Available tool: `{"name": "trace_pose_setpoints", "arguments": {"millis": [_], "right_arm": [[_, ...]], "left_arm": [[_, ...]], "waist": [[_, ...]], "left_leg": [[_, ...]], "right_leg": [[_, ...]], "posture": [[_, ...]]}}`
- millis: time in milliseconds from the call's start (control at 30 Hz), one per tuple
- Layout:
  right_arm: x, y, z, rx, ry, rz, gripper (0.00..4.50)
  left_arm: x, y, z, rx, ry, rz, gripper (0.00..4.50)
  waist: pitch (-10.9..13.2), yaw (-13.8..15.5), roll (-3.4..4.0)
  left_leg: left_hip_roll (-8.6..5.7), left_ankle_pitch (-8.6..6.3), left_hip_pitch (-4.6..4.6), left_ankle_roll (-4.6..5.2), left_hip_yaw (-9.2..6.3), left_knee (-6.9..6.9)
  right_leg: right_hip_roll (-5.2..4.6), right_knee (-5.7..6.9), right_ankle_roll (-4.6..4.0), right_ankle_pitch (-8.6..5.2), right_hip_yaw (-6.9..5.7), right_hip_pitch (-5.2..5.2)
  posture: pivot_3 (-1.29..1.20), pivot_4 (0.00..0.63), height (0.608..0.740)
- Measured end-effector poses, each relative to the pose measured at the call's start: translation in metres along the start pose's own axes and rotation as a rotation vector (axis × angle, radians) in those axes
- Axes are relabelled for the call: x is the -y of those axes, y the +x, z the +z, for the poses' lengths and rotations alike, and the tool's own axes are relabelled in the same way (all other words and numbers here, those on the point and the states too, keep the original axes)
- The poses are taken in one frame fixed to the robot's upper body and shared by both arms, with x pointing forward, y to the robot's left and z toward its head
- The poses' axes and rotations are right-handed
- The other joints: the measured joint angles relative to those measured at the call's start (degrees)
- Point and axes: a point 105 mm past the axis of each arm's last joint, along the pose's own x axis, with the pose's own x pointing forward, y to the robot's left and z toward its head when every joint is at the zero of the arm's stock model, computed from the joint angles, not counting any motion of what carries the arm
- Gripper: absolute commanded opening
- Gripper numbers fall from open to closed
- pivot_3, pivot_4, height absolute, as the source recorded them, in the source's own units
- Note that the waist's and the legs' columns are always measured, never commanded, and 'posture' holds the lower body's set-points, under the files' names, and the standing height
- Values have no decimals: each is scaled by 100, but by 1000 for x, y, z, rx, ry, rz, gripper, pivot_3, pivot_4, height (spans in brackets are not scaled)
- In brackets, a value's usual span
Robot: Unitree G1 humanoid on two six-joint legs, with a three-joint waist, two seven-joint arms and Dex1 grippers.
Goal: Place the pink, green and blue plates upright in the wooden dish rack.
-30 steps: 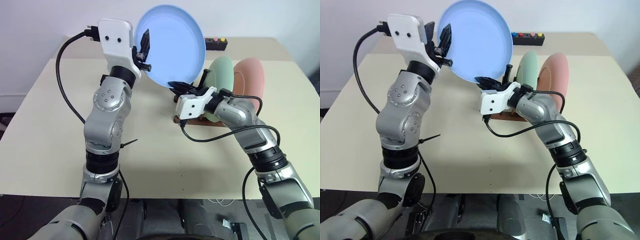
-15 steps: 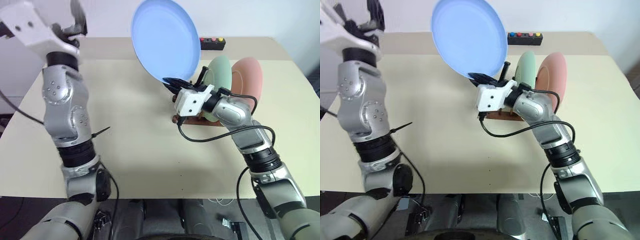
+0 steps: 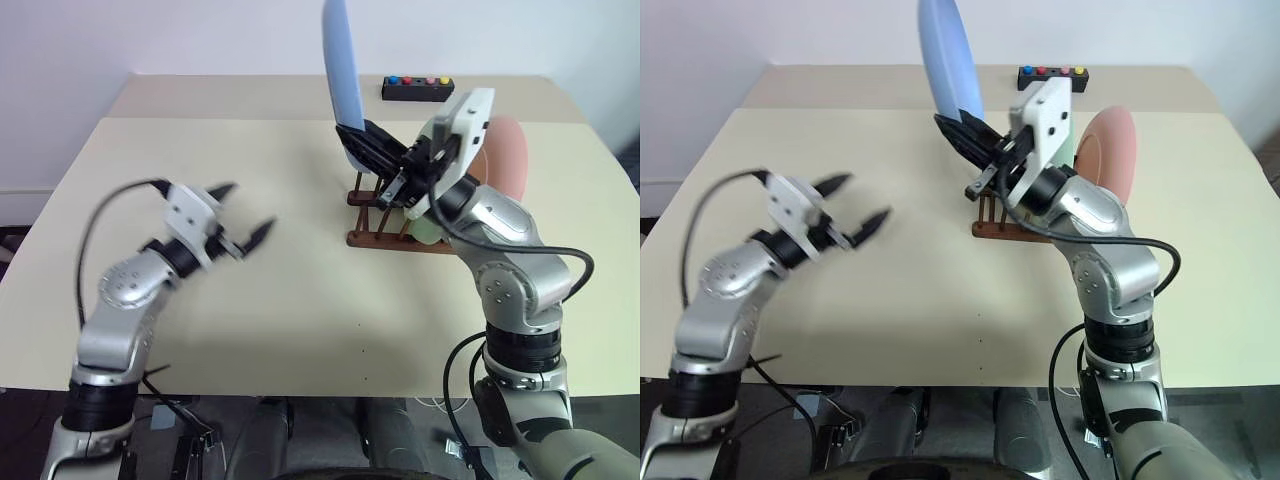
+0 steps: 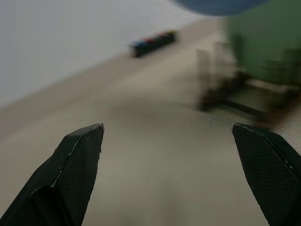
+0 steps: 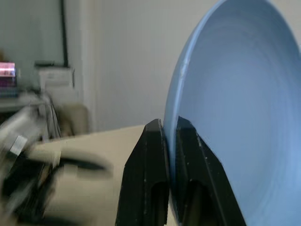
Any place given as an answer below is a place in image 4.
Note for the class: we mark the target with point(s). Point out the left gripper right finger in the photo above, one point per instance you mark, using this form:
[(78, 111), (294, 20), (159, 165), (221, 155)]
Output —
[(270, 169)]

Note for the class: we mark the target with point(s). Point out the green plate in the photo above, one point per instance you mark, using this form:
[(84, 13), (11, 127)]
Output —
[(263, 42)]

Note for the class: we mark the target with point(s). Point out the cream table mat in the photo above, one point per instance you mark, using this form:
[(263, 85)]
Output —
[(150, 164)]

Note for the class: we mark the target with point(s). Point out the black box with coloured buttons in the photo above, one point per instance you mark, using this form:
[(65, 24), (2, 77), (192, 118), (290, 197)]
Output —
[(152, 47)]

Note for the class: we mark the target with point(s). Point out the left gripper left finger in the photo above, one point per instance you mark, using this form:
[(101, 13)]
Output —
[(70, 179)]

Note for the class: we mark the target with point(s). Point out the wooden dish rack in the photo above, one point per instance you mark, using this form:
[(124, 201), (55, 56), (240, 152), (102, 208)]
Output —
[(211, 99)]

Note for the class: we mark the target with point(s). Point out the blue plate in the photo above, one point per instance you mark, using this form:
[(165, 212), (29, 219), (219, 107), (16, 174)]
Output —
[(218, 7)]

